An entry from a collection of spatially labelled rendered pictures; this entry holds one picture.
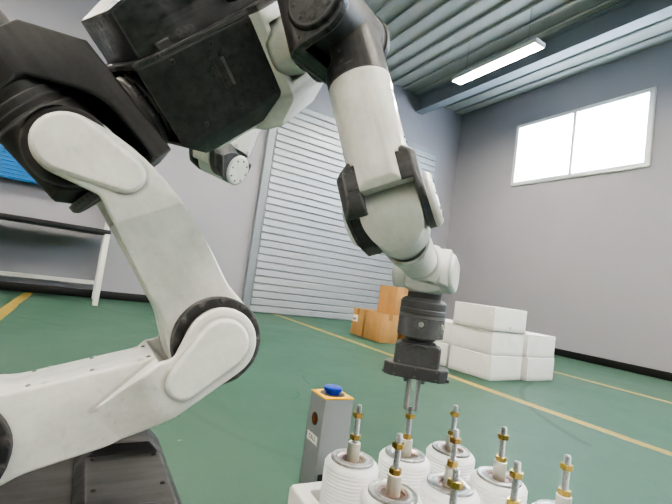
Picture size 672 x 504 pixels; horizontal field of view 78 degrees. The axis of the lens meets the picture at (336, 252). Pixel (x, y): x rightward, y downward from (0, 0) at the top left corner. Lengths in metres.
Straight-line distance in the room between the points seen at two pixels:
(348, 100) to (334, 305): 5.82
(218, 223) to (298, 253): 1.19
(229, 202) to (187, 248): 5.08
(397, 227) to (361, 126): 0.14
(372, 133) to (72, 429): 0.58
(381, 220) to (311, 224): 5.53
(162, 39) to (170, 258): 0.31
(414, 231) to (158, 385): 0.42
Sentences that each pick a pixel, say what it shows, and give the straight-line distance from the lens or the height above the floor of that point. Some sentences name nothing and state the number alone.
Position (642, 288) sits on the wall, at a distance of 6.05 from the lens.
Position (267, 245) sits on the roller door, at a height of 0.93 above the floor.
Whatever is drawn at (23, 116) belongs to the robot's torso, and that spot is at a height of 0.71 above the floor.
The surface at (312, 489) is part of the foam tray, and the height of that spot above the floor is 0.18.
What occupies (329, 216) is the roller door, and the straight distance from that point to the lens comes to 6.24.
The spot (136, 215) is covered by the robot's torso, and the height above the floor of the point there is 0.61.
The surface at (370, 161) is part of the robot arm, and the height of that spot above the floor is 0.71.
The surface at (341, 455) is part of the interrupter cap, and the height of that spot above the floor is 0.25.
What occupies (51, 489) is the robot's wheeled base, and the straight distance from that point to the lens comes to 0.88.
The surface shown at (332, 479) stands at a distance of 0.79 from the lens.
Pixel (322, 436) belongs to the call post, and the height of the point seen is 0.24.
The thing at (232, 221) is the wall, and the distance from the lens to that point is 5.76.
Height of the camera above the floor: 0.55
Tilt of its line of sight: 4 degrees up
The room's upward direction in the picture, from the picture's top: 8 degrees clockwise
